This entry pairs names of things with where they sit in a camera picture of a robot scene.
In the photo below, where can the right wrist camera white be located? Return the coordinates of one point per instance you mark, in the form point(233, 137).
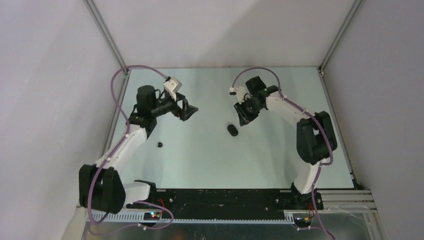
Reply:
point(240, 92)

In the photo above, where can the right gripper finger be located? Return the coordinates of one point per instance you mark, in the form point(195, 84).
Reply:
point(242, 115)
point(252, 114)

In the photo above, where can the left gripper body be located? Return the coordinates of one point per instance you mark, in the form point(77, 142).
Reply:
point(177, 111)

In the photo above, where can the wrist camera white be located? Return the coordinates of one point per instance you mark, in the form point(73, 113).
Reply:
point(240, 92)
point(172, 86)

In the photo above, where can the black earbud charging case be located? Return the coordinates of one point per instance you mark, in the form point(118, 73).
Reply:
point(233, 131)

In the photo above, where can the left controller board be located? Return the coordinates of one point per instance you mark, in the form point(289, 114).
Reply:
point(152, 216)

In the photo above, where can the controller board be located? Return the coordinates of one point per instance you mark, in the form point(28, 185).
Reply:
point(152, 216)
point(302, 222)

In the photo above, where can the right controller board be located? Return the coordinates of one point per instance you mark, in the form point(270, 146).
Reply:
point(302, 222)

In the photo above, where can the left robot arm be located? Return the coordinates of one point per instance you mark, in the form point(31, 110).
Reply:
point(100, 185)

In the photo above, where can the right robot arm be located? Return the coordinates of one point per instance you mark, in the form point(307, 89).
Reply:
point(315, 135)

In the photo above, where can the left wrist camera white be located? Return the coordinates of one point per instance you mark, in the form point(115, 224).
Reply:
point(172, 86)

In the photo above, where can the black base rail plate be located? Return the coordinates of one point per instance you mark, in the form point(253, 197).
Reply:
point(232, 204)

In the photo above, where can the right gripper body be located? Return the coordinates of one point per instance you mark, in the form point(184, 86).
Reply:
point(250, 104)

